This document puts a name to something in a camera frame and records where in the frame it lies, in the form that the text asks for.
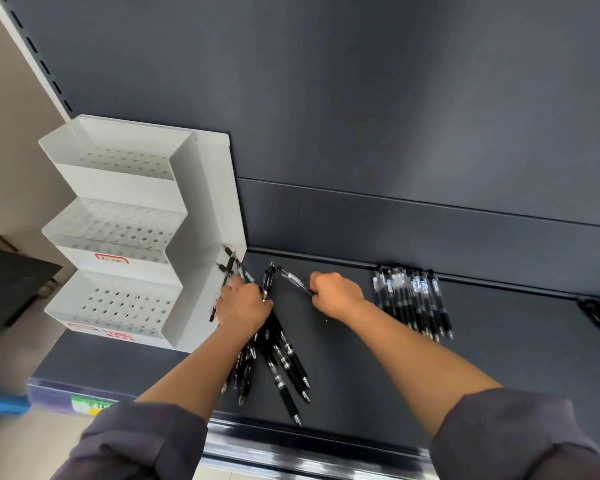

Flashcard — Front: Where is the person's left hand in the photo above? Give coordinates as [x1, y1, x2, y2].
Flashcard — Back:
[215, 275, 275, 341]

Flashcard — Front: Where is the person's right hand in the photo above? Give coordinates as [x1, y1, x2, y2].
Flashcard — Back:
[309, 271, 367, 323]

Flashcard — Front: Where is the black rubber-grip pen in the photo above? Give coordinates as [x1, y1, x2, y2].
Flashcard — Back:
[261, 261, 277, 303]

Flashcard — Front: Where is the clear-barrel black-grip pen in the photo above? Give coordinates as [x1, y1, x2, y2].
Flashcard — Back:
[276, 265, 316, 297]

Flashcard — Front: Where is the row of clear-barrel pens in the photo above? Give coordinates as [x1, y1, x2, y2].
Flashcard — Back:
[369, 266, 455, 344]

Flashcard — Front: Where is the pile of black pens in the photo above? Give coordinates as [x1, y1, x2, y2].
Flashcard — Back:
[209, 246, 312, 428]

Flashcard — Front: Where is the white tiered pen holder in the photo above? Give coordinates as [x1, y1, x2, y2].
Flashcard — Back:
[38, 114, 247, 354]

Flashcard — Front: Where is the person's right forearm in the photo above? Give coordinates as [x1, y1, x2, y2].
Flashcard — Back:
[339, 300, 503, 438]

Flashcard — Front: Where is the person's left forearm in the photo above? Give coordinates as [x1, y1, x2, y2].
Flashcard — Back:
[135, 324, 253, 423]

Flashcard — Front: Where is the grey left sleeve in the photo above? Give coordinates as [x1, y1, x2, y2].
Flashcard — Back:
[52, 400, 209, 480]

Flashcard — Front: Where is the grey sleeve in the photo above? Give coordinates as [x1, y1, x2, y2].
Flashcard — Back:
[52, 400, 209, 480]
[429, 388, 600, 480]

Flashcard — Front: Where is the yellow green price tag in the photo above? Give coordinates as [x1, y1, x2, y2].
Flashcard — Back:
[71, 394, 117, 417]

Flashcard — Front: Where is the dark grey shelf unit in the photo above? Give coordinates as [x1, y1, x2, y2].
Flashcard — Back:
[0, 0, 600, 480]

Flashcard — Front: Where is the grey right sleeve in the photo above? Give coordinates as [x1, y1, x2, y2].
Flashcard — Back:
[429, 388, 600, 480]

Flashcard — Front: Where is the blue plastic object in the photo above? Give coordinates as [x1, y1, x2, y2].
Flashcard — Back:
[0, 383, 31, 431]

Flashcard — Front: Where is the white slotted shelf upright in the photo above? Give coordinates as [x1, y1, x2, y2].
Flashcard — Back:
[0, 0, 76, 121]

